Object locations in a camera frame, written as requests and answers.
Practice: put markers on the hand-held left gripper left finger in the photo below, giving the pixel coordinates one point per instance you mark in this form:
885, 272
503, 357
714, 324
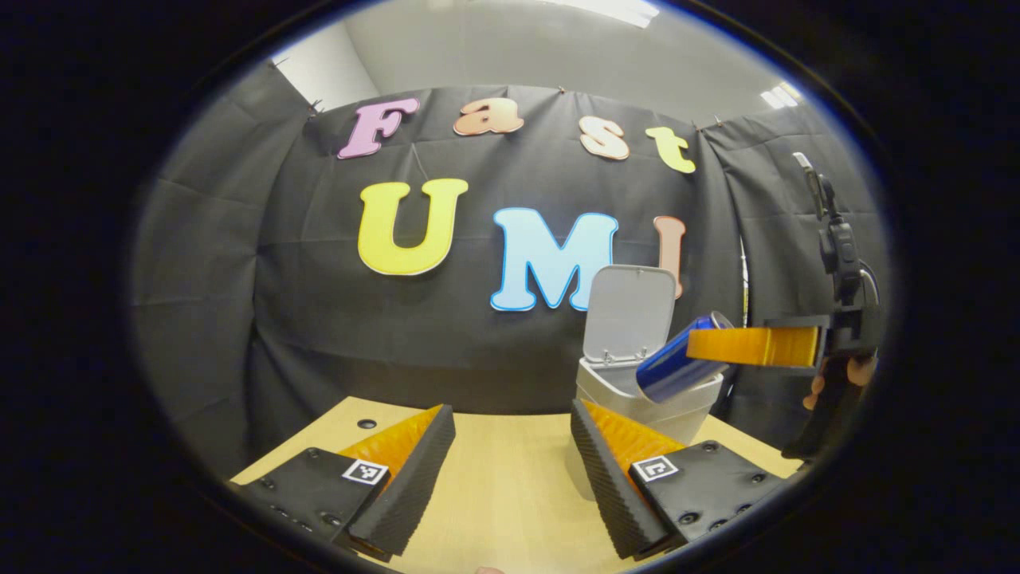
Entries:
414, 478

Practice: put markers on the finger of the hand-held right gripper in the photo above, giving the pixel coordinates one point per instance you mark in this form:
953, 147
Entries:
749, 344

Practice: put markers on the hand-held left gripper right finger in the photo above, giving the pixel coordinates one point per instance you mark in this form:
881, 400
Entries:
613, 486

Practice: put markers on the blue pop can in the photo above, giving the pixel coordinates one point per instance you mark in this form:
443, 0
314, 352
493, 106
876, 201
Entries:
677, 367

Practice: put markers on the grey desktop garbage bin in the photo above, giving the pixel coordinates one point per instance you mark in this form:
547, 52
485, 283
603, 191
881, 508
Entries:
629, 319

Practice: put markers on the wooden desktop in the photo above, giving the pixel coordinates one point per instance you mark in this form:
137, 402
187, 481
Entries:
510, 494

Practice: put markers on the small ceiling light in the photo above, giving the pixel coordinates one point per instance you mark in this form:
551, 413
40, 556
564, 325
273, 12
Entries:
781, 96

